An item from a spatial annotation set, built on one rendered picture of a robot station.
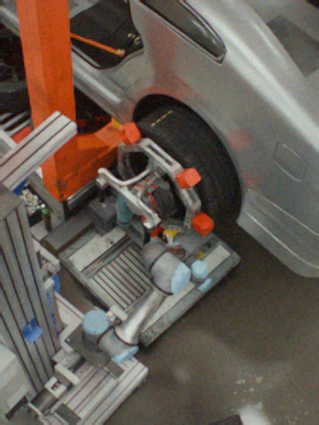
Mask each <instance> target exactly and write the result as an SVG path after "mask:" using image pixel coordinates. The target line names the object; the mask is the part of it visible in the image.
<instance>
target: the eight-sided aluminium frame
mask: <svg viewBox="0 0 319 425"><path fill-rule="evenodd" d="M132 152H143V153H144V154H145V155H146V156H147V157H148V158H150V159H151V160H152V161H153V162H154V163H155V164H157V165H158V166H160V167H161V169H163V170H164V171H165V172H166V173H167V174H168V175H169V176H170V177H171V179H172V180H173V182H174V184H175V186H176V188H177V190H178V192H179V194H180V196H181V198H182V200H183V201H184V203H185V205H186V208H187V209H186V214H185V219H180V218H174V217H171V216H170V217H169V218H167V219H166V220H165V221H164V220H163V219H162V223H161V224H160V226H161V227H163V228H165V229H166V230H169V231H180V232H185V233H189V232H191V231H192V230H193V228H192V227H191V221H192V218H194V217H195V216H196V215H197V214H198V213H199V211H200V207H201V203H200V200H199V198H198V197H197V194H196V192H195V190H194V188H193V187H191V188H186V189H181V188H180V186H179V185H178V183H177V181H176V180H175V177H176V176H177V175H178V174H180V173H181V172H182V171H183V169H182V168H181V166H180V165H179V164H178V163H177V162H175V161H174V160H173V159H172V158H170V157H169V156H168V155H167V154H166V153H164V152H163V151H162V150H161V149H160V148H159V147H158V146H157V145H156V144H155V143H154V142H153V141H152V140H150V139H147V138H145V139H139V140H138V141H136V142H135V143H134V144H132V145H125V144H124V142H122V143H121V144H120V145H118V171H119V172H120V175H121V176H122V178H123V180H128V179H130V177H131V178H133V177H134V176H136V174H135V172H134V171H133V169H132V167H131V154H132ZM153 152H154V153H155V154H154V153H153ZM158 155H159V156H160V157H161V158H162V159H164V160H165V162H164V161H163V160H161V159H160V158H159V157H158ZM166 163H167V164H168V165H169V166H168V165H167V164H166ZM128 175H130V177H129V176H128ZM138 183H139V181H137V182H135V183H134V184H135V186H136V185H137V184H138ZM134 184H131V185H127V186H128V188H129V190H130V191H131V189H133V188H134V187H135V186H134ZM186 191H187V192H186ZM187 193H188V194H187ZM189 196H190V197H189ZM190 198H191V199H190ZM152 209H153V210H154V211H155V212H157V213H158V214H159V215H160V216H161V215H162V212H161V209H160V207H159V206H158V205H157V204H156V205H155V206H153V207H152ZM152 209H151V210H152ZM153 210H152V211H153Z"/></svg>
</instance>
